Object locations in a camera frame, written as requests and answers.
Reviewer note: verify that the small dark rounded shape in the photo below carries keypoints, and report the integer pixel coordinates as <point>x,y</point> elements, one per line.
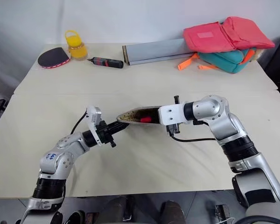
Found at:
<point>172,212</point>

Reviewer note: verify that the black red electric screwdriver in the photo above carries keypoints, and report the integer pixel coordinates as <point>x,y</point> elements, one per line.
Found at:
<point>107,62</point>

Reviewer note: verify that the red marker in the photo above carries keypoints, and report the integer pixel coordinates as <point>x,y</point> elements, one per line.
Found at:
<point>145,119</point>

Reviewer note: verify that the long white cardboard box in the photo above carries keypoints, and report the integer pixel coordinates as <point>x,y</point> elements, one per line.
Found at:
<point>154,50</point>

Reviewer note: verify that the pink fabric backpack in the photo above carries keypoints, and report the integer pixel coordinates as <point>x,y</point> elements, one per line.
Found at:
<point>224,33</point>

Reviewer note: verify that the yellow lidded plastic jar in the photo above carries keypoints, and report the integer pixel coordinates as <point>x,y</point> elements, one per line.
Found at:
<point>76,47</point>

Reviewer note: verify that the black table tennis paddle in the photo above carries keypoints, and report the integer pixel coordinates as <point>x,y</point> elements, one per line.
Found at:
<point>52,58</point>

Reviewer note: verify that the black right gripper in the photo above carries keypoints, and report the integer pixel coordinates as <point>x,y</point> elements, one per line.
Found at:
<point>173,129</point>

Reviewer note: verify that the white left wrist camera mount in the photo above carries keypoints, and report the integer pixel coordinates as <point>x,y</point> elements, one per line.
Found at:
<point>94,114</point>

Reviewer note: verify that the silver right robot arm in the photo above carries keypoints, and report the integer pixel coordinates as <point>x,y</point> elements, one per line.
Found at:
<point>226,127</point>

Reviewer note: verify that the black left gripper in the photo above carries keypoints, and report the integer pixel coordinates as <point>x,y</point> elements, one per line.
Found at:
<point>105,135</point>

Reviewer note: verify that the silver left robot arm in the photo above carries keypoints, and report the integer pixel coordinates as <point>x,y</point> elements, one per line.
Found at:
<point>65,145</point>

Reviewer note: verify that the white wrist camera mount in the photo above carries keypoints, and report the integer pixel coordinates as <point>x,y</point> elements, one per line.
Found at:
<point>170,114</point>
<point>94,114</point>

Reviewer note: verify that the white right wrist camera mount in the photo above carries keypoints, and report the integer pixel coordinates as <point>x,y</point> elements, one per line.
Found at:
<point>170,114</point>

